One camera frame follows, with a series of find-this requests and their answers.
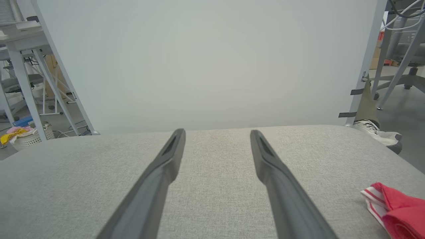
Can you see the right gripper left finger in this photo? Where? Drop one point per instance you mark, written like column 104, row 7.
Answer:
column 149, row 199

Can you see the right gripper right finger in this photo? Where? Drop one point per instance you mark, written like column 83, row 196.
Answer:
column 289, row 202

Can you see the red white basketball jersey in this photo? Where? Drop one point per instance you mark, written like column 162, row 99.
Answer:
column 401, row 212

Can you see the black tape strip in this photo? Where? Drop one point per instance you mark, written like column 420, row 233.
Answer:
column 347, row 115

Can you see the white sneaker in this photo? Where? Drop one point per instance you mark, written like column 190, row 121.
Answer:
column 378, row 134

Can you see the olive trouser leg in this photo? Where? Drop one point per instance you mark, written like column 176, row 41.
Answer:
column 367, row 106

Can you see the white perforated laundry basket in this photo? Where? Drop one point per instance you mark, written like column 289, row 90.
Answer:
column 30, row 141

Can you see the pale grey partition panel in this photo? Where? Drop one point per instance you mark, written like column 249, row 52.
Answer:
column 206, row 66

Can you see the white metal rack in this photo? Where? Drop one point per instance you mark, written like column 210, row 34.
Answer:
column 43, row 99

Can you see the blue flat item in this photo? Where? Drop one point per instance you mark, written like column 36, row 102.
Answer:
column 23, row 121

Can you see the pink cloth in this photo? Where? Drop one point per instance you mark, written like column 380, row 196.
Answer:
column 16, row 129

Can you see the yellow cloth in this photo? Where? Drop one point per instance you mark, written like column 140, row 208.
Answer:
column 10, row 136

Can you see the grey mesh office chair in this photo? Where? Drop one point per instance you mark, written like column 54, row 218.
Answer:
column 33, row 79

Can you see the white desk frame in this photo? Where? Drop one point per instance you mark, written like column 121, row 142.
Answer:
column 24, row 83

